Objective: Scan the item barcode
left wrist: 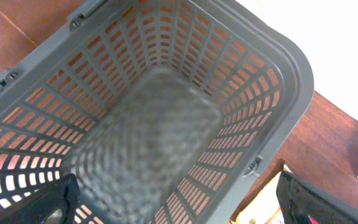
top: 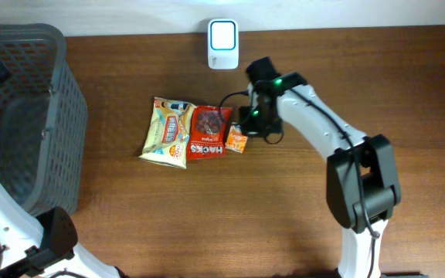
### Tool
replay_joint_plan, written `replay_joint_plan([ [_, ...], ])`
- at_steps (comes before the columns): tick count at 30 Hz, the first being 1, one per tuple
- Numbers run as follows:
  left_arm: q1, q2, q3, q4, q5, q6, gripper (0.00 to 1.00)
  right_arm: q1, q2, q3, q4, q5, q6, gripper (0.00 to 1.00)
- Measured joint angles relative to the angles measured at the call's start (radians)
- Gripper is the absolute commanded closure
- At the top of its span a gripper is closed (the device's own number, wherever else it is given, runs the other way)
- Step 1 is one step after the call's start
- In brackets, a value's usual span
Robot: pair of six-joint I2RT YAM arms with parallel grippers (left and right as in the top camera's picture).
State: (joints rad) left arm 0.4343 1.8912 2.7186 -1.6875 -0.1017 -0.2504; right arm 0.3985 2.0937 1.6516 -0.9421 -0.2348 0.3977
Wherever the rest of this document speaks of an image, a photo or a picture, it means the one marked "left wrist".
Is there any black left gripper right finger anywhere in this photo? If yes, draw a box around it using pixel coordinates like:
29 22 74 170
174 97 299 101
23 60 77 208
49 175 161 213
276 171 358 223

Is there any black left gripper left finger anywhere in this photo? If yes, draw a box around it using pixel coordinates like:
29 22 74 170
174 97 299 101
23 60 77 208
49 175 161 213
0 174 80 224

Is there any grey plastic basket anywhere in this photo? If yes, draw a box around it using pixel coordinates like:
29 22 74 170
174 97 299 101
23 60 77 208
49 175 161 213
0 0 314 223

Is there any yellow snack bag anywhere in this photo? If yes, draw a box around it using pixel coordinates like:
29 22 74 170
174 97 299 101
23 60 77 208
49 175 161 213
231 164 291 224

